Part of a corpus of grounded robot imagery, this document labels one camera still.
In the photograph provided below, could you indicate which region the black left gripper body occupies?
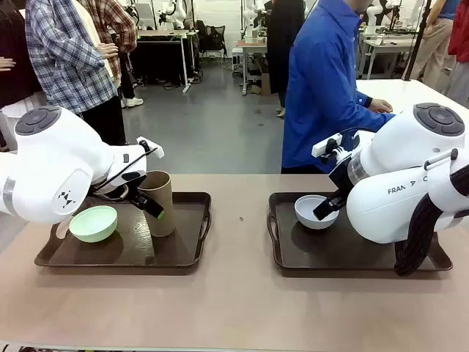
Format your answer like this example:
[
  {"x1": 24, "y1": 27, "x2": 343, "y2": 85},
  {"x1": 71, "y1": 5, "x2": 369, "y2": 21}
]
[{"x1": 92, "y1": 169, "x2": 148, "y2": 202}]

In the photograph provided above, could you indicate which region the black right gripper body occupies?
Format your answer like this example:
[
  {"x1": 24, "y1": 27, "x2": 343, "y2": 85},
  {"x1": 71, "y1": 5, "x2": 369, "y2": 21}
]
[{"x1": 328, "y1": 157, "x2": 353, "y2": 202}]

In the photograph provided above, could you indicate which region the tall brown cup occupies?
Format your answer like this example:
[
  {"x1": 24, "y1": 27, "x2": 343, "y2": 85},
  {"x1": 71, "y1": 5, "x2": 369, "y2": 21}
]
[{"x1": 137, "y1": 170, "x2": 176, "y2": 238}]

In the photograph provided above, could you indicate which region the white bowl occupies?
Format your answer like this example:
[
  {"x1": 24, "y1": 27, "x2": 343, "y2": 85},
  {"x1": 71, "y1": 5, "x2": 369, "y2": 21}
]
[{"x1": 294, "y1": 194, "x2": 340, "y2": 231}]

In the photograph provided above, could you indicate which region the light green bowl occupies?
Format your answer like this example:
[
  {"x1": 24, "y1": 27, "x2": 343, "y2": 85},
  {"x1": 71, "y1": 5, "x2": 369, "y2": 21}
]
[{"x1": 68, "y1": 205, "x2": 119, "y2": 243}]

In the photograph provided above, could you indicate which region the person's left forearm blue sleeve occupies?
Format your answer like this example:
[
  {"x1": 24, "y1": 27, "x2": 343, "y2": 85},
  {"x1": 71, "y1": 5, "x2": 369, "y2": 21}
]
[{"x1": 350, "y1": 86, "x2": 373, "y2": 110}]

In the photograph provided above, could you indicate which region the dark brown plastic tray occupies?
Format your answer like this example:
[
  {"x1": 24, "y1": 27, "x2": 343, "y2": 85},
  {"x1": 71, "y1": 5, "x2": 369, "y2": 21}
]
[
  {"x1": 34, "y1": 191, "x2": 213, "y2": 276},
  {"x1": 267, "y1": 192, "x2": 454, "y2": 278}
]

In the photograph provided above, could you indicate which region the person's left hand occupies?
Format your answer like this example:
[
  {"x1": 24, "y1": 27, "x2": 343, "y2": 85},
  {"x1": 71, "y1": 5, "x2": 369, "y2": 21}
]
[{"x1": 368, "y1": 98, "x2": 394, "y2": 114}]

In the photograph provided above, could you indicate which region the large white table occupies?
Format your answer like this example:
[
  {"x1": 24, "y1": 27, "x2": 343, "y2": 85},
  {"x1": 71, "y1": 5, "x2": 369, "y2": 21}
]
[{"x1": 355, "y1": 78, "x2": 469, "y2": 124}]

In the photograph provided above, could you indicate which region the person in blue plaid shirt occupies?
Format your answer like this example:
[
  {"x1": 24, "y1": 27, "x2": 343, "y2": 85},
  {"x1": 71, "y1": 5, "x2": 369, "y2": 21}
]
[{"x1": 24, "y1": 0, "x2": 128, "y2": 146}]

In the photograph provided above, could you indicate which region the person in black coat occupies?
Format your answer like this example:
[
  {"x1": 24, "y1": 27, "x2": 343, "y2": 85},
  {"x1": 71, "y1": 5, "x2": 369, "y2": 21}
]
[{"x1": 265, "y1": 0, "x2": 307, "y2": 118}]

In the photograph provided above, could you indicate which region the person in red plaid shirt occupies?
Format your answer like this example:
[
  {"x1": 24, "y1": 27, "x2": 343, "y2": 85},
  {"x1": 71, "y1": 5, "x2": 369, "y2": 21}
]
[{"x1": 73, "y1": 0, "x2": 144, "y2": 110}]

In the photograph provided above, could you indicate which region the white workbench with brown top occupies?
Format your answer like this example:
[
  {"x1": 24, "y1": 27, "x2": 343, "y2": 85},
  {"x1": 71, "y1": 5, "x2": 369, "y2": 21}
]
[{"x1": 235, "y1": 37, "x2": 271, "y2": 97}]

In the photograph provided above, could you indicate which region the black stand pole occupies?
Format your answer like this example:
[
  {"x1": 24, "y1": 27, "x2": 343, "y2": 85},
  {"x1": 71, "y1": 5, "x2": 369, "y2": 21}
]
[{"x1": 402, "y1": 0, "x2": 434, "y2": 81}]

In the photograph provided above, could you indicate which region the person in beige trousers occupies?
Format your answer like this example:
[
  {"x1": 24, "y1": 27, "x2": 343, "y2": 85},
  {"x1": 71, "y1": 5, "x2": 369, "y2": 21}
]
[{"x1": 410, "y1": 0, "x2": 456, "y2": 84}]

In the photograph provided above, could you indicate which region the black office chair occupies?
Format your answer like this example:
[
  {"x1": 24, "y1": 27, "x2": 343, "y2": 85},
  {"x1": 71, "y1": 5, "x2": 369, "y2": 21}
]
[{"x1": 196, "y1": 20, "x2": 227, "y2": 60}]

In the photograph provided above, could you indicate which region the person in dark clothes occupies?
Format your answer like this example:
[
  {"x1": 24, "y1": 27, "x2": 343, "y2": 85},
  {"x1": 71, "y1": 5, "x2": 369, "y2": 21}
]
[{"x1": 0, "y1": 0, "x2": 42, "y2": 111}]

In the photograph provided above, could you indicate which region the person in red jacket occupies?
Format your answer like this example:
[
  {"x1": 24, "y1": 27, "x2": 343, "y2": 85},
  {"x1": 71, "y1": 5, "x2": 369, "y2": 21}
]
[{"x1": 447, "y1": 0, "x2": 469, "y2": 108}]

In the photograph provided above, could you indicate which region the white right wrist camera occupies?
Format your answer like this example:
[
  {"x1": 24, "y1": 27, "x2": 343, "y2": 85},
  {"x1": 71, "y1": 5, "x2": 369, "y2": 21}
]
[{"x1": 311, "y1": 133, "x2": 344, "y2": 164}]

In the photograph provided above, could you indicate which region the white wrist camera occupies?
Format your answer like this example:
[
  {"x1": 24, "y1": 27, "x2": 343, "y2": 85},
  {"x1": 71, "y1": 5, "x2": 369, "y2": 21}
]
[
  {"x1": 136, "y1": 136, "x2": 165, "y2": 160},
  {"x1": 311, "y1": 133, "x2": 344, "y2": 164}
]

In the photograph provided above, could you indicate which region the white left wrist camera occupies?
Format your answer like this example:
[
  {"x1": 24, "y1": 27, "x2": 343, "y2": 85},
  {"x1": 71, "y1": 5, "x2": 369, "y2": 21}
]
[{"x1": 136, "y1": 136, "x2": 165, "y2": 160}]

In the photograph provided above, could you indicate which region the white frame desk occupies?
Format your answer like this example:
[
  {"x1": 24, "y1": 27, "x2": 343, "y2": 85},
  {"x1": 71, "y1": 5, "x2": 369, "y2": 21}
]
[{"x1": 136, "y1": 28, "x2": 199, "y2": 93}]

